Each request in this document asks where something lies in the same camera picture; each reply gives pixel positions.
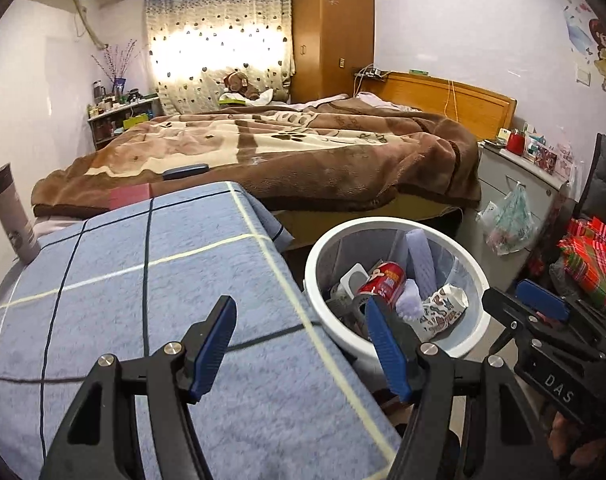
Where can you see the brown teddy bear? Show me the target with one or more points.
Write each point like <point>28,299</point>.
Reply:
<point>238,82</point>

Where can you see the cartoon girl wall sticker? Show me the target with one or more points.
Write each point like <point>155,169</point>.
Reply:
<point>603,60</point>

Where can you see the black chair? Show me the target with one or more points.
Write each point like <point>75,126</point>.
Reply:
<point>603,175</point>

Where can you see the grey nightstand cabinet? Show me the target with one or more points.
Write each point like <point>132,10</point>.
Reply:
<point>503,175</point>

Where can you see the green tray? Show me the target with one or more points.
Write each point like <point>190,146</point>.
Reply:
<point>230,103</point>

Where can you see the printed paper cup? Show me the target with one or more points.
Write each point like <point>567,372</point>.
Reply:
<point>440,312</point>

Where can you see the white trash bin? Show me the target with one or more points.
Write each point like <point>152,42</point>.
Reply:
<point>333,325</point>

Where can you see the dark phone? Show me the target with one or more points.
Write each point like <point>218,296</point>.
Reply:
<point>185,171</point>

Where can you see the brown patterned blanket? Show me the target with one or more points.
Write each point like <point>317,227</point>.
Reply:
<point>308,160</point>

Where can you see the red cartoon soda can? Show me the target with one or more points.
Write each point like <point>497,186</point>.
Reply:
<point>383,282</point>

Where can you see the wrapped air conditioner pipe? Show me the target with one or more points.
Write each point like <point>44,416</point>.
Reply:
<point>89,27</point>

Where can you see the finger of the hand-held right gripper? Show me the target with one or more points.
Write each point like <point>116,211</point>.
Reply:
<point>508,310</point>
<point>540,297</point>

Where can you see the wooden bed headboard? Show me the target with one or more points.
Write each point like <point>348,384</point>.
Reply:
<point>473,105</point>

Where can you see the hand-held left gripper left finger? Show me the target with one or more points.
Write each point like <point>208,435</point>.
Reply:
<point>213,350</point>

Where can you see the person's right hand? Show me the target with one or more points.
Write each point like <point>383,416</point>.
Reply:
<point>578,447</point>

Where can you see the wooden wardrobe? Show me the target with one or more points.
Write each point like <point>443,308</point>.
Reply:
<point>333,20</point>

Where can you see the cluster of small bottles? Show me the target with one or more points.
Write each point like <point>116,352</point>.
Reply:
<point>103,107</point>

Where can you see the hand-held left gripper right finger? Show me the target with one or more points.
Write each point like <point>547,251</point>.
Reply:
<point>388,355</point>

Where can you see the pink pillow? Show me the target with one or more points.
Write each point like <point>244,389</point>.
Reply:
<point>378,100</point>

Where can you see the white shelf unit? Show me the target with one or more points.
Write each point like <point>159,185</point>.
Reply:
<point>103,132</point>

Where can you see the red booklet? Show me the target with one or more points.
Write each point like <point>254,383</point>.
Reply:
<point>130,197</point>

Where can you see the power strip with plugs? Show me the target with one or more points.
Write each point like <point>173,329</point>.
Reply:
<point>372,72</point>

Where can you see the grey thermos tumbler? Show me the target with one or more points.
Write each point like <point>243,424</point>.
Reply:
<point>13,215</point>

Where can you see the printed plastic bag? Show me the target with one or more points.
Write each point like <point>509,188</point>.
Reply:
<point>508,225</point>

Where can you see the teal box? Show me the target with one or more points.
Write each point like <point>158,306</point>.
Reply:
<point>534,149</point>

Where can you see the blue plaid tablecloth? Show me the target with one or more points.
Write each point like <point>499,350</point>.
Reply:
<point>133,310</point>

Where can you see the heart print curtain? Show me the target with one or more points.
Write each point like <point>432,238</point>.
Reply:
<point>208,20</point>

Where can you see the red patterned box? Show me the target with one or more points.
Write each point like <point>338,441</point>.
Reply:
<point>547,157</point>

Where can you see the colourful plaid cloth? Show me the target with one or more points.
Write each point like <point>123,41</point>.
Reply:
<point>590,260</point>

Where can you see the white wall switch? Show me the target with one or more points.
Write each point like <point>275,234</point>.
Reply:
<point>583,75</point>

